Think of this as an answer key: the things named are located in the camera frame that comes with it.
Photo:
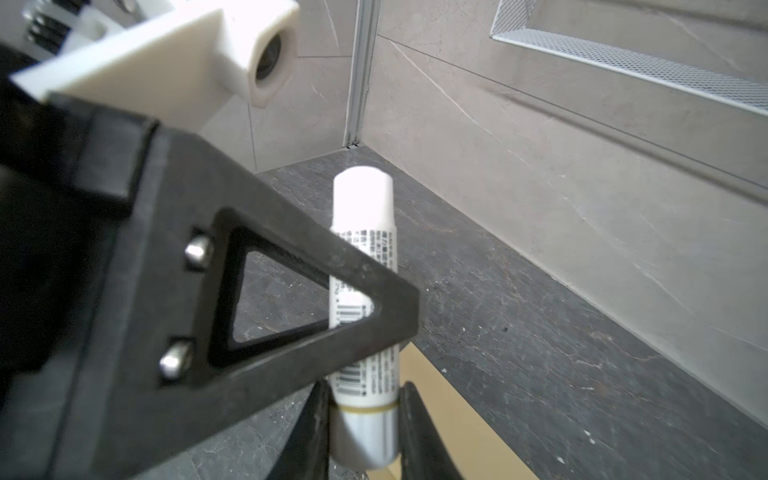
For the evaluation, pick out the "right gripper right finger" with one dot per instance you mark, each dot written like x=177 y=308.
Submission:
x=423 y=453

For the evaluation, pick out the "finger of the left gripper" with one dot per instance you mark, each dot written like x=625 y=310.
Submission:
x=221 y=297

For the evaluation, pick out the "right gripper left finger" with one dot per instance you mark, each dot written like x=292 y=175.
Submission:
x=306 y=453

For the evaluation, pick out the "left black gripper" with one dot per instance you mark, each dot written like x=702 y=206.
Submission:
x=70 y=173

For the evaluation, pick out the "tan paper envelope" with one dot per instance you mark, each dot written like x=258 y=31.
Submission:
x=475 y=448

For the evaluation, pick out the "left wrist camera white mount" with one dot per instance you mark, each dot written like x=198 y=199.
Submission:
x=181 y=65

